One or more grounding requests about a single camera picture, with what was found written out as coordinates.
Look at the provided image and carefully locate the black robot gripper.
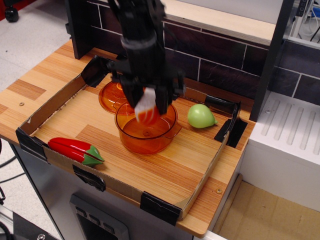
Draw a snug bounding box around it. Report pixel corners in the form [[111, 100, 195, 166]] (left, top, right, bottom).
[[106, 37, 187, 116]]

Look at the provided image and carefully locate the salmon sushi toy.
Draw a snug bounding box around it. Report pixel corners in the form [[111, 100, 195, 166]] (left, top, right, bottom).
[[134, 87, 160, 125]]

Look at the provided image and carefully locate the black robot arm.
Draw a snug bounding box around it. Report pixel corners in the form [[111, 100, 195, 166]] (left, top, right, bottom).
[[108, 0, 186, 115]]

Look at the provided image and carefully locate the orange transparent pot lid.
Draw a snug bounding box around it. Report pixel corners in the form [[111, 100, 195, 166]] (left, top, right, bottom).
[[98, 82, 135, 115]]

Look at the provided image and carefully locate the orange transparent pot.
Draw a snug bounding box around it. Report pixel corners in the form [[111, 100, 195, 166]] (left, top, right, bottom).
[[113, 99, 182, 155]]

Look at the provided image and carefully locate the cardboard fence with black tape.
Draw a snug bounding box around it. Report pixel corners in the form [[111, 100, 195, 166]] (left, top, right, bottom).
[[16, 56, 252, 234]]

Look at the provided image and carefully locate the green toy pear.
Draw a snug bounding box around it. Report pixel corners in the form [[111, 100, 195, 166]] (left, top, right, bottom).
[[187, 104, 218, 129]]

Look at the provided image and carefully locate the red toy chili pepper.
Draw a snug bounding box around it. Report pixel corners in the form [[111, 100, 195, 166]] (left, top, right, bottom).
[[47, 137, 105, 167]]

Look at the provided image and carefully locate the toy oven control panel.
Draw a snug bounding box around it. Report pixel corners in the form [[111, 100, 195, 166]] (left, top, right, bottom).
[[69, 194, 130, 240]]

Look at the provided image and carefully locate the white toy sink drainer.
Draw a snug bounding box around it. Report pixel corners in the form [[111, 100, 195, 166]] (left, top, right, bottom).
[[240, 92, 320, 211]]

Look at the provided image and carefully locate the black caster wheel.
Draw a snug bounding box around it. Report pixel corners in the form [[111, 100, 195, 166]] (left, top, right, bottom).
[[4, 6, 19, 23]]

